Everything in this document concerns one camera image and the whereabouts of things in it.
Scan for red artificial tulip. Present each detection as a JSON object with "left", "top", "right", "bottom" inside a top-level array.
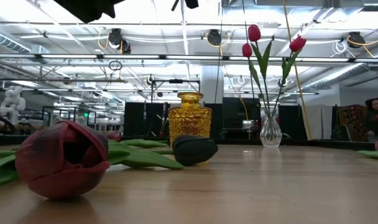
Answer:
[
  {"left": 247, "top": 24, "right": 273, "bottom": 125},
  {"left": 241, "top": 42, "right": 270, "bottom": 125},
  {"left": 271, "top": 34, "right": 308, "bottom": 125}
]

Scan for black artificial tulip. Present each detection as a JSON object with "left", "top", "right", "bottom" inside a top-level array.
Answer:
[{"left": 107, "top": 133, "right": 219, "bottom": 171}]

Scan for yellow glass vase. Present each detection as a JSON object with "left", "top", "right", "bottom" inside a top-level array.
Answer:
[{"left": 167, "top": 91, "right": 213, "bottom": 147}]

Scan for clear glass vase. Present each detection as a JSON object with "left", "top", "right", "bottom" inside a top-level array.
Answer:
[{"left": 259, "top": 113, "right": 283, "bottom": 149}]

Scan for long ceiling light bar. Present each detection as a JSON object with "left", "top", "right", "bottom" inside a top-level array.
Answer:
[{"left": 0, "top": 52, "right": 378, "bottom": 63}]

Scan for metal ceiling pipe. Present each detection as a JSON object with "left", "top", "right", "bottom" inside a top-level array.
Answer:
[{"left": 0, "top": 77, "right": 127, "bottom": 83}]

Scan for black partition panel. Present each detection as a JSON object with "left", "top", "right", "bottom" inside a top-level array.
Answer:
[
  {"left": 277, "top": 104, "right": 308, "bottom": 141},
  {"left": 123, "top": 101, "right": 168, "bottom": 138},
  {"left": 221, "top": 96, "right": 262, "bottom": 140}
]

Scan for white humanoid robot figure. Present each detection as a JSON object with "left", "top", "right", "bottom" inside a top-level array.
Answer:
[{"left": 0, "top": 85, "right": 27, "bottom": 125}]

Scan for white building pillar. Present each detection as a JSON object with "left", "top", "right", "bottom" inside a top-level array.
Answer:
[{"left": 200, "top": 65, "right": 224, "bottom": 105}]

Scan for white curtain panel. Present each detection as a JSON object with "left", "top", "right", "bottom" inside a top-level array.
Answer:
[{"left": 307, "top": 104, "right": 333, "bottom": 141}]

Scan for red patterned rug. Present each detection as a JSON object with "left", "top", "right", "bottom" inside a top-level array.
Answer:
[{"left": 336, "top": 105, "right": 369, "bottom": 142}]

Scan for person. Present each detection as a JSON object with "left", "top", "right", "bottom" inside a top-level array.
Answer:
[{"left": 364, "top": 96, "right": 378, "bottom": 142}]

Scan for black ceiling cable reel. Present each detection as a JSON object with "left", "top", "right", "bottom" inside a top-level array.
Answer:
[
  {"left": 206, "top": 29, "right": 223, "bottom": 47},
  {"left": 108, "top": 27, "right": 124, "bottom": 46},
  {"left": 347, "top": 30, "right": 365, "bottom": 49},
  {"left": 119, "top": 39, "right": 132, "bottom": 55}
]

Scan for silver ceiling duct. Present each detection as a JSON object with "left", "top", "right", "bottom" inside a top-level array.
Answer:
[
  {"left": 300, "top": 60, "right": 378, "bottom": 93},
  {"left": 0, "top": 29, "right": 33, "bottom": 54}
]

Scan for black metal stand frame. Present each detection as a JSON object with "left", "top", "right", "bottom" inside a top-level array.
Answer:
[{"left": 150, "top": 78, "right": 201, "bottom": 105}]

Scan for black metal table frame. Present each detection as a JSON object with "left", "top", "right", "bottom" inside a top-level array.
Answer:
[{"left": 0, "top": 134, "right": 376, "bottom": 152}]

